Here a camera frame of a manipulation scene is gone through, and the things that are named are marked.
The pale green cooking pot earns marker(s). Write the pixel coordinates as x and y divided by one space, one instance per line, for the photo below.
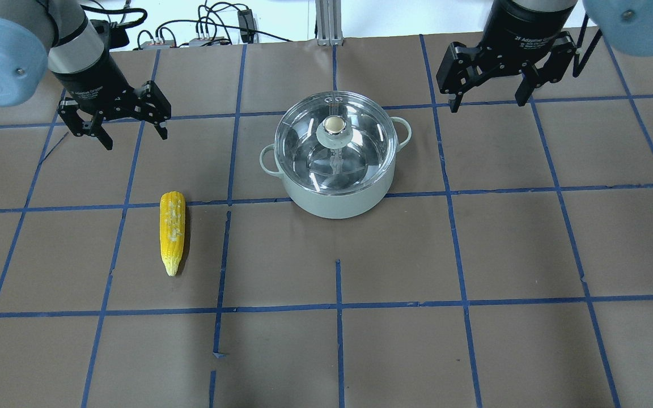
334 207

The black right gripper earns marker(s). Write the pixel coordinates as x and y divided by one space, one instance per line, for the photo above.
522 29

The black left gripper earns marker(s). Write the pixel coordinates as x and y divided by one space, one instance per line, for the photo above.
89 75

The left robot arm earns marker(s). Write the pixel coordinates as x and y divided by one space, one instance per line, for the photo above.
58 37

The aluminium frame post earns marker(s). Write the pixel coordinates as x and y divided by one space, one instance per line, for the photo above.
329 23

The yellow corn cob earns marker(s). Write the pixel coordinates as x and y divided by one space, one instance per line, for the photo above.
172 218

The glass pot lid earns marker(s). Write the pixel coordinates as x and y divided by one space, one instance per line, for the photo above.
336 142

